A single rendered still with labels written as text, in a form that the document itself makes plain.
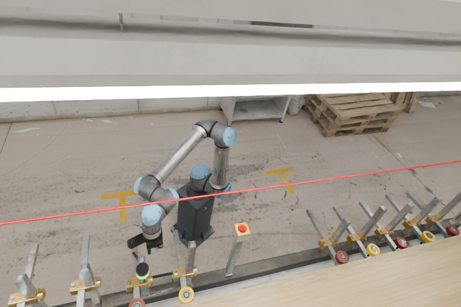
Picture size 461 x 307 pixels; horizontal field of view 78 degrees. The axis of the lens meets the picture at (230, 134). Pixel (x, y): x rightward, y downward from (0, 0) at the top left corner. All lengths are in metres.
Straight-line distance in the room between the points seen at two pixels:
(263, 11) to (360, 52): 0.19
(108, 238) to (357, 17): 2.77
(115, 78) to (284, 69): 0.23
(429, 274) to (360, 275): 0.48
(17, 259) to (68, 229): 0.40
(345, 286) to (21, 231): 2.66
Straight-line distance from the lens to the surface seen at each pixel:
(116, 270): 2.82
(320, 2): 0.45
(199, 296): 2.04
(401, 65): 0.58
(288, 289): 1.86
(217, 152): 1.86
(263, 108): 4.45
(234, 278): 2.03
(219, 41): 0.41
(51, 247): 3.06
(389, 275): 2.20
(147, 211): 1.41
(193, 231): 2.69
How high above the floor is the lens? 2.53
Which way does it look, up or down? 39 degrees down
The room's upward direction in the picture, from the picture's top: 11 degrees clockwise
